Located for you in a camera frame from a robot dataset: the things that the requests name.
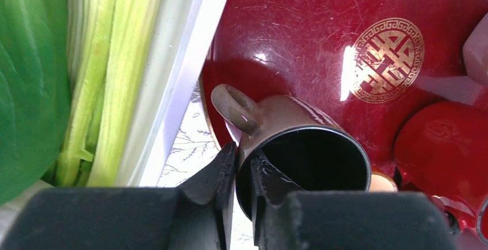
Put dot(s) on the round red lacquer tray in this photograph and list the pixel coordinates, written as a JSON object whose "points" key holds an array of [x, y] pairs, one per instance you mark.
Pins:
{"points": [[368, 64]]}

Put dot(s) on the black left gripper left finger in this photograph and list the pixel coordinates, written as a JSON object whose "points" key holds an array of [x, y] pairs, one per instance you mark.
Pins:
{"points": [[197, 214]]}

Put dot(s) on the green bok choy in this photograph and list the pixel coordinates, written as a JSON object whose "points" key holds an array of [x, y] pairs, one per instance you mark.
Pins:
{"points": [[35, 93]]}

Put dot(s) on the white green leek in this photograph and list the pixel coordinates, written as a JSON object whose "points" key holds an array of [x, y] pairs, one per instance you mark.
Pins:
{"points": [[107, 49]]}

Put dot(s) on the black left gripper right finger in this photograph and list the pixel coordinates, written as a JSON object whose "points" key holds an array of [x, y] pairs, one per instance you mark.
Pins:
{"points": [[286, 217]]}

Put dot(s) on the red glossy mug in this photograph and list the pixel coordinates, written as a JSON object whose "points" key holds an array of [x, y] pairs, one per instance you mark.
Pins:
{"points": [[442, 150]]}

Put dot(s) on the small orange cup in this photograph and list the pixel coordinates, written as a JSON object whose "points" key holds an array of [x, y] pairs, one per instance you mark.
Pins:
{"points": [[382, 183]]}

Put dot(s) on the brown small mug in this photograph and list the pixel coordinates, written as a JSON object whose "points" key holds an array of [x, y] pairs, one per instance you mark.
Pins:
{"points": [[300, 140]]}

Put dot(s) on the white rectangular vegetable tray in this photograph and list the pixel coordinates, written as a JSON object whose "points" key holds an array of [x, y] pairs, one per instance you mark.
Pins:
{"points": [[181, 38]]}

